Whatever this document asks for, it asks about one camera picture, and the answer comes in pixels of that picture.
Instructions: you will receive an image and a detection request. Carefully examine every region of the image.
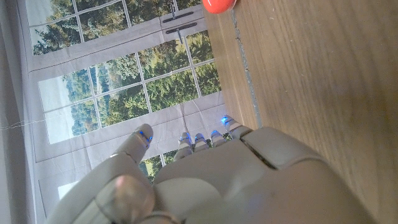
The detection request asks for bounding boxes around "red apple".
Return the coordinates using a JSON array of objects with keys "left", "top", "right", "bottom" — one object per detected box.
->
[{"left": 201, "top": 0, "right": 238, "bottom": 14}]

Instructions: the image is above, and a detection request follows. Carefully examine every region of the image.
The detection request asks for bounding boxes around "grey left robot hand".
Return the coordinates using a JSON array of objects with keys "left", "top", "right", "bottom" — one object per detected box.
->
[{"left": 45, "top": 114, "right": 379, "bottom": 224}]

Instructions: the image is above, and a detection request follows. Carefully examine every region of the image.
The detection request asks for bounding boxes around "printed window backdrop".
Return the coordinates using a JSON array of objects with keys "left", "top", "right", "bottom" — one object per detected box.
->
[{"left": 15, "top": 0, "right": 240, "bottom": 224}]

